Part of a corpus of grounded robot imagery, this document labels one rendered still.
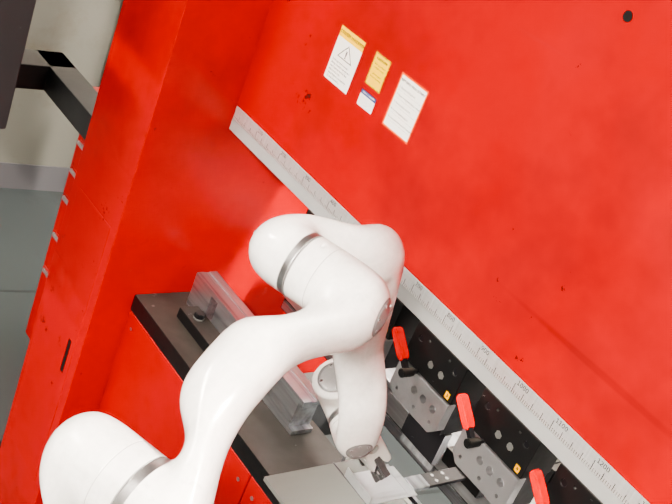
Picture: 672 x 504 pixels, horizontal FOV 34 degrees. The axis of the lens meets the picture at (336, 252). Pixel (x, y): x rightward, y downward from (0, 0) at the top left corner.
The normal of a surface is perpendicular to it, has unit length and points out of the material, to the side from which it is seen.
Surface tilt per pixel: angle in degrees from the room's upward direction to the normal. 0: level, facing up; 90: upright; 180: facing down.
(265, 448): 0
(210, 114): 90
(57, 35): 90
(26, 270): 0
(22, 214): 0
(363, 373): 62
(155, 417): 90
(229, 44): 90
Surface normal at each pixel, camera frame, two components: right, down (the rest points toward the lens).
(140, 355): -0.77, 0.03
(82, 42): 0.46, 0.55
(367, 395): 0.28, 0.05
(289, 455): 0.34, -0.83
